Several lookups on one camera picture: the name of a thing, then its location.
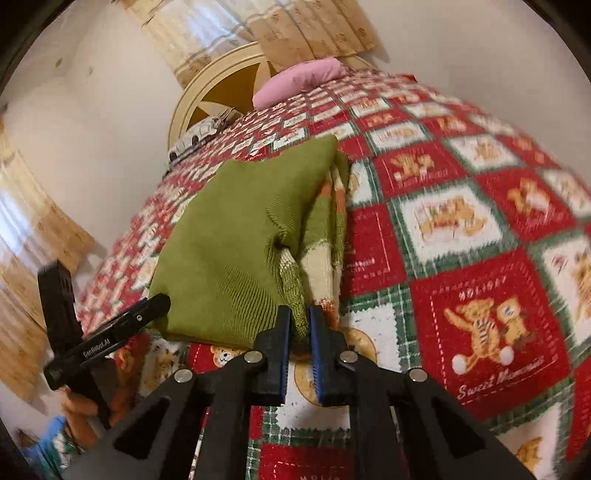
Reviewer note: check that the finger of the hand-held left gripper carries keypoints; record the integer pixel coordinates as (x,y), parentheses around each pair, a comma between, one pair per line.
(143,314)

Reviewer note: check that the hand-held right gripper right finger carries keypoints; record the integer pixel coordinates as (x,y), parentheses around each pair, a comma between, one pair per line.
(316,355)

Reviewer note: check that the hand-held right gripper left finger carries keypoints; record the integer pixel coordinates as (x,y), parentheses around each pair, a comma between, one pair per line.
(287,355)

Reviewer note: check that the green striped knit sweater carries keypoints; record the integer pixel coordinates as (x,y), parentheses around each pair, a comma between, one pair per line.
(231,240)

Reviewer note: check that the person's left hand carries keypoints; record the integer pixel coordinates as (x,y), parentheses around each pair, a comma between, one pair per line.
(78,408)

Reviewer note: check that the tan patterned window curtain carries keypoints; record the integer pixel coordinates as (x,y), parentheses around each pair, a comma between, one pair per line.
(27,207)

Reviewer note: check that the blue printed cloth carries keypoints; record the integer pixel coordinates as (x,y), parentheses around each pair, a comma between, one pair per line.
(51,443)

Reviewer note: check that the car-print pillow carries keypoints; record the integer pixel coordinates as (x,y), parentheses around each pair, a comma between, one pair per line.
(198,134)

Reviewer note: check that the red bear-print bedspread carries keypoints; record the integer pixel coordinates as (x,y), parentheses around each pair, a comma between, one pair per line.
(461,230)

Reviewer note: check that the cream round headboard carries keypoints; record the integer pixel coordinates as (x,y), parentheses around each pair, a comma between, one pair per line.
(207,92)

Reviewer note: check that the pink pillow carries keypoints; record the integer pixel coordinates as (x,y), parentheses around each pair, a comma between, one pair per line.
(295,81)

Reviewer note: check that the cream sheer curtain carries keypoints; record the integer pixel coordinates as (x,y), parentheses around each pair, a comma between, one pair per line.
(194,32)

